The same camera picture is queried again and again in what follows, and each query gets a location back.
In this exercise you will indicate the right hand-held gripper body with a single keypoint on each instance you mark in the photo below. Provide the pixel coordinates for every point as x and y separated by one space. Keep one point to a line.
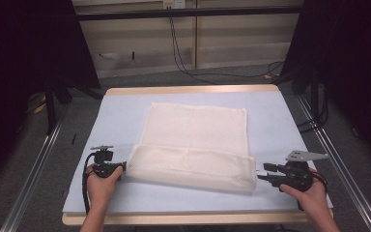
294 175

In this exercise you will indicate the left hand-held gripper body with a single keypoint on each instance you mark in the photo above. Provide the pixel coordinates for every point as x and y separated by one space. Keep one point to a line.
103 162

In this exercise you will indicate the white cloth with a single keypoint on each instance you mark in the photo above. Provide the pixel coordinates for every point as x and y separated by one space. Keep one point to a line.
194 151

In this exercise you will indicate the person's right hand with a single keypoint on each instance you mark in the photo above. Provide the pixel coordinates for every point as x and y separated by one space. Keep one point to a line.
309 198

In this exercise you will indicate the person's left hand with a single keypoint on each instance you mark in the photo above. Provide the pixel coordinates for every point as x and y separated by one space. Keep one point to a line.
101 190

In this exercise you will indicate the small black floor piece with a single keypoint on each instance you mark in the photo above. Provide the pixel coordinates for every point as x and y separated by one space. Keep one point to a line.
74 138

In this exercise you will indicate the light blue table mat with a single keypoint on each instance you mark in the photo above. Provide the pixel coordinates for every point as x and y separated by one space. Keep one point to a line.
116 112

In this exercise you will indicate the black metal stand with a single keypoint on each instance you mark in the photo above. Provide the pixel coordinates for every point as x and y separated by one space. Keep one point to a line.
50 106

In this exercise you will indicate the yellow tape piece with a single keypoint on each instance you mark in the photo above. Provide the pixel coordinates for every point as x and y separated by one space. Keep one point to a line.
39 108

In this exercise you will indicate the wooden table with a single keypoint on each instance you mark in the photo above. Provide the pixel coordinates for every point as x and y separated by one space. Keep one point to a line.
193 89

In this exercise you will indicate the black curtain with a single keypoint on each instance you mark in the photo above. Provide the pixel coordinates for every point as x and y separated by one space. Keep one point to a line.
19 64
354 64

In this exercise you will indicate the black horizontal bar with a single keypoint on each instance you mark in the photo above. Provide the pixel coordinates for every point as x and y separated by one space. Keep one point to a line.
190 13

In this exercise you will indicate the metal floor rail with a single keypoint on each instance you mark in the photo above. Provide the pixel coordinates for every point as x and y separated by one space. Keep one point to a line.
348 183
29 183

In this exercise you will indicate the white wall outlet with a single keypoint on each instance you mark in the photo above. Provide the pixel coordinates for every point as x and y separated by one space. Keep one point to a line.
174 3

